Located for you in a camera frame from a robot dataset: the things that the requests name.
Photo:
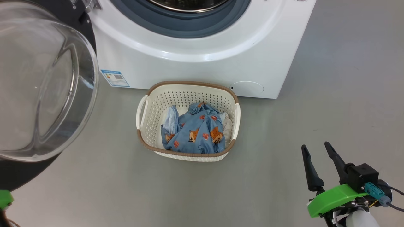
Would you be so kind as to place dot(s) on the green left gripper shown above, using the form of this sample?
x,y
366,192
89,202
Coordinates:
x,y
5,199

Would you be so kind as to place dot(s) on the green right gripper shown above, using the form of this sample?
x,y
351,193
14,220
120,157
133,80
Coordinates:
x,y
334,198

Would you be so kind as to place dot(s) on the washing machine glass door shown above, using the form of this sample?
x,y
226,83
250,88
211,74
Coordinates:
x,y
47,94

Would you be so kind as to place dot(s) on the blue bear print garment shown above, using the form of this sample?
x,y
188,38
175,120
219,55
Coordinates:
x,y
199,132
171,121

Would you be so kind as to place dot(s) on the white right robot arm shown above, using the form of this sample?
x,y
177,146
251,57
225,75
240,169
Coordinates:
x,y
359,220

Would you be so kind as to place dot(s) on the white front-load washing machine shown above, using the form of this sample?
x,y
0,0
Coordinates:
x,y
189,69

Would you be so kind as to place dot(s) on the metal door hinge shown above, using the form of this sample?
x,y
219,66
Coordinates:
x,y
90,4

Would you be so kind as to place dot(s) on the stainless steel washing machine drum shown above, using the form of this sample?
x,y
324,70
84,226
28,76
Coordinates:
x,y
189,4

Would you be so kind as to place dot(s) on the round white filter cover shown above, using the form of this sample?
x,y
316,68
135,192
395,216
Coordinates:
x,y
247,89

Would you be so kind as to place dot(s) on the cream laundry basket brown rim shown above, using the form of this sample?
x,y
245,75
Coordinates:
x,y
148,126

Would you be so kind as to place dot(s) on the blue energy label sticker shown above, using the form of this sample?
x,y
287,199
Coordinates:
x,y
115,78

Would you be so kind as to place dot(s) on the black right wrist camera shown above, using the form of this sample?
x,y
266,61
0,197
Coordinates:
x,y
363,176

